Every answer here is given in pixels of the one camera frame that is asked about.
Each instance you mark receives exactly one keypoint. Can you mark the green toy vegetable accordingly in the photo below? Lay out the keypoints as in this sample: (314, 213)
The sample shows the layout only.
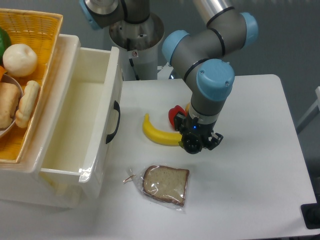
(5, 42)

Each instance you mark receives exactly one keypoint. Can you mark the black object at table edge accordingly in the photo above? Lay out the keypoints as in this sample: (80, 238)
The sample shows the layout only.
(311, 215)

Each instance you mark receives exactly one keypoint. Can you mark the white open upper drawer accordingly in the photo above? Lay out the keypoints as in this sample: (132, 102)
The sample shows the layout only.
(77, 150)

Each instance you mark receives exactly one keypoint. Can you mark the white drawer cabinet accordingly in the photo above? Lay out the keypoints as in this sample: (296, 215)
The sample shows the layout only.
(23, 181)

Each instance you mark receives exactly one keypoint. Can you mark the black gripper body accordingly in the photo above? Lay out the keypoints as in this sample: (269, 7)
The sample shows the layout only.
(195, 136)

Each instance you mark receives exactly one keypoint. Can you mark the black drawer handle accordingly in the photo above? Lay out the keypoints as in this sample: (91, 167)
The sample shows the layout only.
(115, 122)

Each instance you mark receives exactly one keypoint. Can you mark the bagged bread slice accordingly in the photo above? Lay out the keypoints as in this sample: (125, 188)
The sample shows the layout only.
(162, 184)

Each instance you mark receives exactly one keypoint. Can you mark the yellow banana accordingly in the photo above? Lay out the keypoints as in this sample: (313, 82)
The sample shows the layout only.
(160, 137)

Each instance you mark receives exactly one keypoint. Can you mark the red toy fruit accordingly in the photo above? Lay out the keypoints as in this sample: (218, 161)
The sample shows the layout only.
(173, 112)

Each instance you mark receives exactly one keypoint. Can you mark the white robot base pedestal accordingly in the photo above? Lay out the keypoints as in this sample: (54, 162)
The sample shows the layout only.
(138, 47)

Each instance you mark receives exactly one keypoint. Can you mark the white round bun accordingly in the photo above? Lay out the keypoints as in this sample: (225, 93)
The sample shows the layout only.
(20, 60)

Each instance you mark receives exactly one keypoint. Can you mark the beige braided bread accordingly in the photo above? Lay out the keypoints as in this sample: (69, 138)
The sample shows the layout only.
(26, 104)

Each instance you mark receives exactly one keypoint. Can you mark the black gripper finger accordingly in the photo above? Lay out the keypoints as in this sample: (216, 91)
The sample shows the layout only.
(214, 140)

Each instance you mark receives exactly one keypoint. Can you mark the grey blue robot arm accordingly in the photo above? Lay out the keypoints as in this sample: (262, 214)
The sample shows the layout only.
(196, 59)

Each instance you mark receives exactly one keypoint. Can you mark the tan bread loaf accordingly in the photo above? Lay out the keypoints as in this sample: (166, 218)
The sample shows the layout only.
(9, 99)

